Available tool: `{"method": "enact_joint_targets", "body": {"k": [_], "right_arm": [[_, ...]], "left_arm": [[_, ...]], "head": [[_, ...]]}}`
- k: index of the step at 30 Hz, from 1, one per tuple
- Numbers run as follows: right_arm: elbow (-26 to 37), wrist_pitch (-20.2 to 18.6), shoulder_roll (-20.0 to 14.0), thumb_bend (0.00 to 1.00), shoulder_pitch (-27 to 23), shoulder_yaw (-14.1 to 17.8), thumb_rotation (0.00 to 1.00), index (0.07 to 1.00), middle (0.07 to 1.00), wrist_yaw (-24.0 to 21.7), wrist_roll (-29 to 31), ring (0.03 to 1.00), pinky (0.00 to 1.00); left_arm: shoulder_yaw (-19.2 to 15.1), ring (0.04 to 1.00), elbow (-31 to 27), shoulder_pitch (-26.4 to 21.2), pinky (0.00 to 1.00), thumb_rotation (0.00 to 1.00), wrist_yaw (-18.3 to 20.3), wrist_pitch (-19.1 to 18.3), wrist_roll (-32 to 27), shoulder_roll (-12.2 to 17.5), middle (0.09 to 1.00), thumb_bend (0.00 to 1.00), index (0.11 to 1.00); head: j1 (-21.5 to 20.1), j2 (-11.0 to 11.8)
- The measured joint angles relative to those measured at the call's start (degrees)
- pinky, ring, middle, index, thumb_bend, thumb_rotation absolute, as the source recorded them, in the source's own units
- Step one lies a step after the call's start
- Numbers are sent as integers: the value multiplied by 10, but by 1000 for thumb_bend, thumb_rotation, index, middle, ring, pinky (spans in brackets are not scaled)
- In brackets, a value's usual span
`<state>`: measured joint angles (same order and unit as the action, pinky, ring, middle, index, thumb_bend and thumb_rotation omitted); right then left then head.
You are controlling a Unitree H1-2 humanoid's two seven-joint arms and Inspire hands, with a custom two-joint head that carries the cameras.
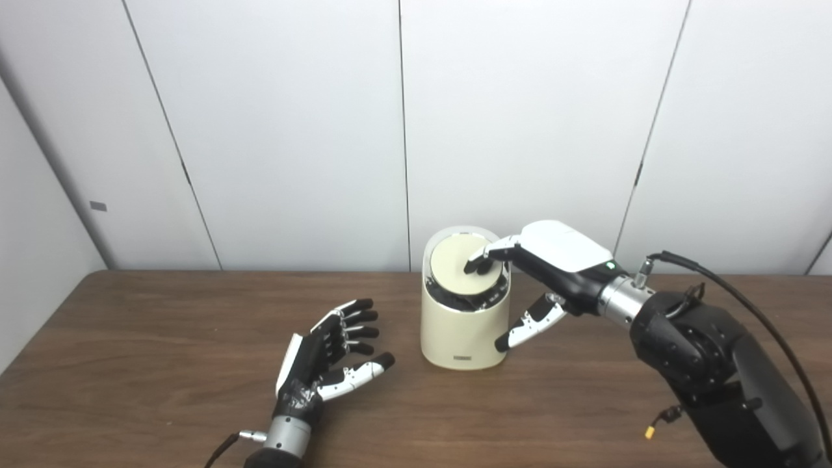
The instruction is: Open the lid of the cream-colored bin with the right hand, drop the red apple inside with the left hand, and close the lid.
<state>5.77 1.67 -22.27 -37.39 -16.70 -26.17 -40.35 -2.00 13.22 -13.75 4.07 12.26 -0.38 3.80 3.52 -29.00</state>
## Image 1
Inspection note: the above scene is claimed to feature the yellow-tipped short arm wire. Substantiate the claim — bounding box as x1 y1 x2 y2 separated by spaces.
644 406 684 441

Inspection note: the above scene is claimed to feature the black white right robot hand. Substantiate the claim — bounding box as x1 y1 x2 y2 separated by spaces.
464 220 622 353

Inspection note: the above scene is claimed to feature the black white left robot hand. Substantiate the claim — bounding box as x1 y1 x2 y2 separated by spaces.
275 298 396 424

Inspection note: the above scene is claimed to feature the cream round bin lid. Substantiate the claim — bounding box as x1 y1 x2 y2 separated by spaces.
430 234 503 299

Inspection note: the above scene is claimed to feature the cream-colored round bin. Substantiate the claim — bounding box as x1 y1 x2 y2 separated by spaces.
421 226 512 371

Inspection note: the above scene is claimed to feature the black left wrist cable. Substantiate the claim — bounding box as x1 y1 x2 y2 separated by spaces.
203 430 268 468

